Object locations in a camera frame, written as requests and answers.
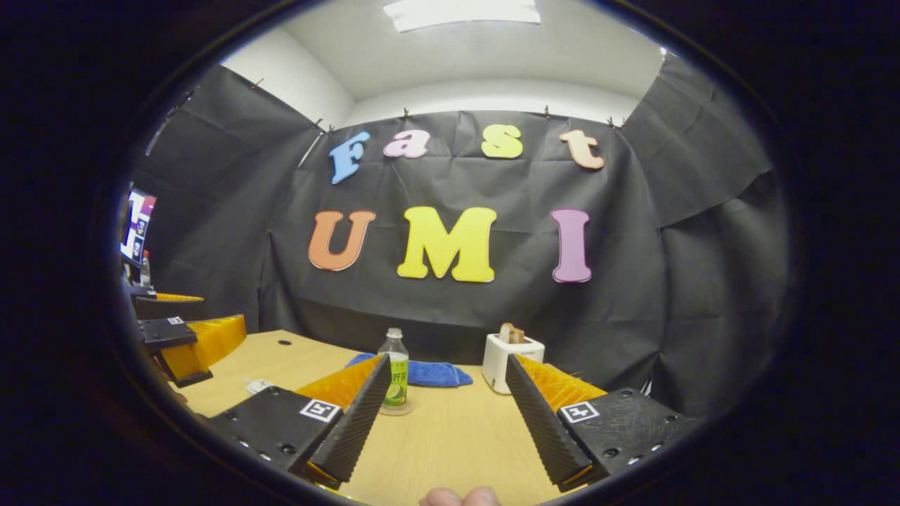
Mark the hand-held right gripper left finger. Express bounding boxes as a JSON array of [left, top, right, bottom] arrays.
[[206, 353, 392, 491]]

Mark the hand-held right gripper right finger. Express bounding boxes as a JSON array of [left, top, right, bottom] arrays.
[[506, 353, 704, 493]]

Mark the green label water bottle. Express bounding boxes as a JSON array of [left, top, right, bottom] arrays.
[[378, 327, 410, 410]]

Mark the white toaster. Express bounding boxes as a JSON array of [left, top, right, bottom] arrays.
[[482, 333, 546, 395]]

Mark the computer monitor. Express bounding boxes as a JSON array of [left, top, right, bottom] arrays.
[[121, 188, 157, 268]]

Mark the blue towel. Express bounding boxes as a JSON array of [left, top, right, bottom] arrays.
[[345, 353, 474, 388]]

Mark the black backdrop cloth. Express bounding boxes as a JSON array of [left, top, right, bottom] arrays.
[[130, 53, 792, 419]]

